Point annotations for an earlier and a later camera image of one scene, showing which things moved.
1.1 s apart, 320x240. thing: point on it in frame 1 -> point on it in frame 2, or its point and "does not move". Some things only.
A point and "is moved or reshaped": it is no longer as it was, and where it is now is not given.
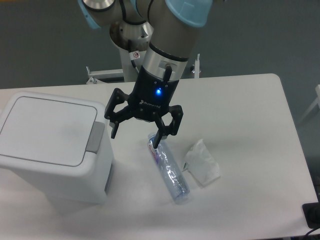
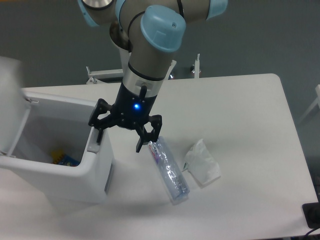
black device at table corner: [311, 213] does not move
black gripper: [149, 100] -> [130, 110]
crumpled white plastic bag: [201, 163] does not move
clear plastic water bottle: [171, 174] does not move
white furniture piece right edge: [316, 102] does not move
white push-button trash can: [61, 145] is moved or reshaped
